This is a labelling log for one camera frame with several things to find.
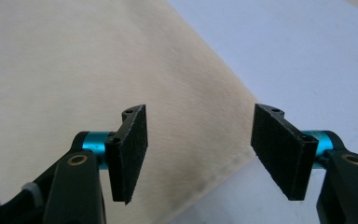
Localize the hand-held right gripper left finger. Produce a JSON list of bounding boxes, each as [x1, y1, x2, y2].
[[82, 104, 149, 205]]

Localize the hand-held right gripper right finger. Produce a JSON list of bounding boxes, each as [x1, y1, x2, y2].
[[250, 103, 335, 202]]

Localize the cream towel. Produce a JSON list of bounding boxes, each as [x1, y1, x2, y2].
[[0, 0, 259, 224]]

